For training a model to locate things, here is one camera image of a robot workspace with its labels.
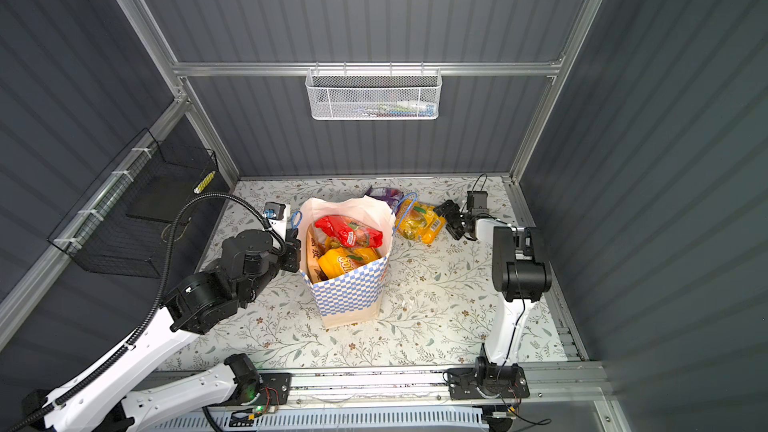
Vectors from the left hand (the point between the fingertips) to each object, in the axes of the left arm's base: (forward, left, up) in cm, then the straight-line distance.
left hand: (296, 232), depth 67 cm
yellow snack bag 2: (+21, -33, -26) cm, 47 cm away
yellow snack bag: (0, -7, -13) cm, 15 cm away
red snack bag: (+6, -11, -10) cm, 16 cm away
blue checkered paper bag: (-10, -13, -13) cm, 21 cm away
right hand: (+22, -41, -25) cm, 53 cm away
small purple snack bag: (+34, -22, -26) cm, 48 cm away
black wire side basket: (+6, +43, -3) cm, 43 cm away
